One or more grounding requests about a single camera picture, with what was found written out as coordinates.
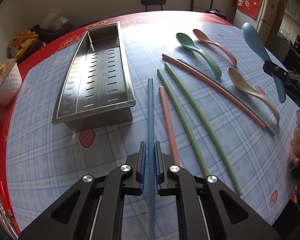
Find blue chopstick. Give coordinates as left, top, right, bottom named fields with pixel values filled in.
left=148, top=78, right=156, bottom=239
left=177, top=59, right=275, bottom=136

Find beige spoon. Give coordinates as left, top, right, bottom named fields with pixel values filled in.
left=227, top=67, right=280, bottom=124

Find blue spoon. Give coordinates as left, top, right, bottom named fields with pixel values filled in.
left=242, top=22, right=286, bottom=103

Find green chopstick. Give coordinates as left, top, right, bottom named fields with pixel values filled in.
left=165, top=62, right=242, bottom=196
left=157, top=69, right=209, bottom=177

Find pink spoon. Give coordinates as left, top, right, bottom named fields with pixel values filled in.
left=193, top=29, right=237, bottom=66

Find steel utensil tray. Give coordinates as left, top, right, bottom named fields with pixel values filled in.
left=52, top=22, right=136, bottom=132

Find pink chopstick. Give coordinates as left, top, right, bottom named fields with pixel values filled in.
left=159, top=86, right=180, bottom=166
left=162, top=54, right=267, bottom=129

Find white textured bowl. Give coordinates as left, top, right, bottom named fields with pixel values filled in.
left=0, top=61, right=22, bottom=106

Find black stool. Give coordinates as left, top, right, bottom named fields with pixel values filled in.
left=141, top=0, right=166, bottom=12

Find yellow and red clothes pile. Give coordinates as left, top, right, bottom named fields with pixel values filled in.
left=8, top=24, right=46, bottom=64

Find white plastic bag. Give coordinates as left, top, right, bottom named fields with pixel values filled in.
left=40, top=8, right=68, bottom=31

